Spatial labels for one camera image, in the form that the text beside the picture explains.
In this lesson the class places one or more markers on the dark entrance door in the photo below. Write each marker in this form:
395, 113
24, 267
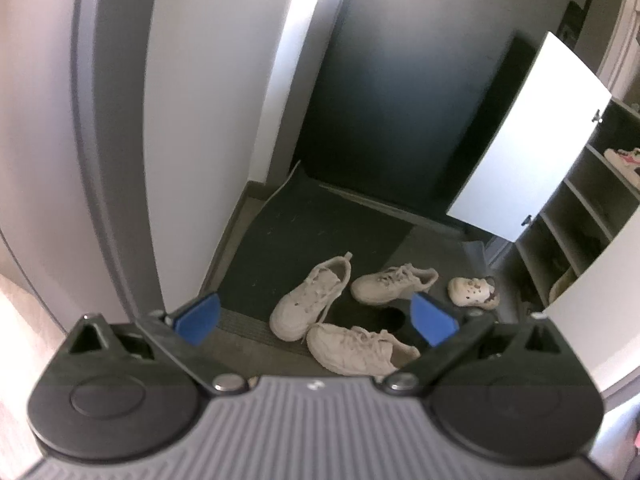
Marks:
399, 85

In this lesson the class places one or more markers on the dark ribbed door mat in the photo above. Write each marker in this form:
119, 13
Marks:
300, 226

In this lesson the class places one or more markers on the white cabinet door right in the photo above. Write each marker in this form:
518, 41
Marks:
599, 315

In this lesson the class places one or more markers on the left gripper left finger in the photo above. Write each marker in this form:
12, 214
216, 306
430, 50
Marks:
178, 334

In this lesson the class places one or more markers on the cream clog with charms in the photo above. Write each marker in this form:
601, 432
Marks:
473, 293

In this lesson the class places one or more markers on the grey shoe cabinet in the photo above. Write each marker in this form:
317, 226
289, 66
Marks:
583, 215

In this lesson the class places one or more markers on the pink white sneaker on shelf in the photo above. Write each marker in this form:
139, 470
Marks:
625, 162

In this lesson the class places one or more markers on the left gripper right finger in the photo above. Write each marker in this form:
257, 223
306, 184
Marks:
451, 335

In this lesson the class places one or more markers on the white cabinet door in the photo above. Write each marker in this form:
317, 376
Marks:
550, 120
599, 315

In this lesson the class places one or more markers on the white cabinet door left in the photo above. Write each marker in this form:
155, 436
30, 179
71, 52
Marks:
550, 120

